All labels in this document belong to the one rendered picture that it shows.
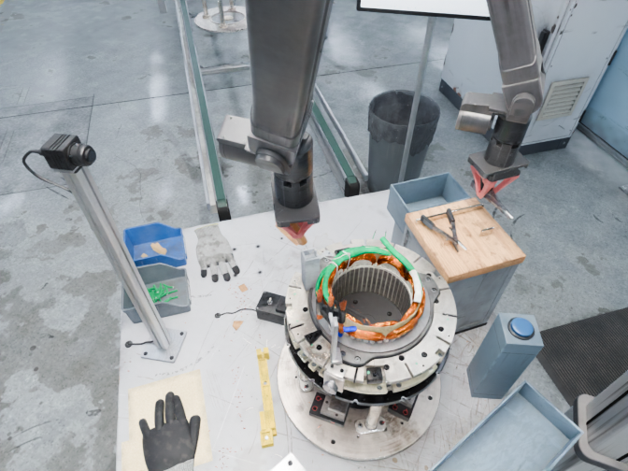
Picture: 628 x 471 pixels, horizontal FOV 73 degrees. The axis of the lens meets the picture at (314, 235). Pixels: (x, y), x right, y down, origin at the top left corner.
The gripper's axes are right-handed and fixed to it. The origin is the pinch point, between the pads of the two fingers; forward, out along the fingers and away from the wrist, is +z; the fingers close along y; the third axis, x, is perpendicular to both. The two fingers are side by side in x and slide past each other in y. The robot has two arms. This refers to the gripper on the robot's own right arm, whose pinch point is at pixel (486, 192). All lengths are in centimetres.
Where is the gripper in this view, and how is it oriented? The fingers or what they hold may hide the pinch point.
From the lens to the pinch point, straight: 100.0
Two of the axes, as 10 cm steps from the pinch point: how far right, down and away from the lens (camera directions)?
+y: -9.5, 2.5, -2.0
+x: 3.2, 7.0, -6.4
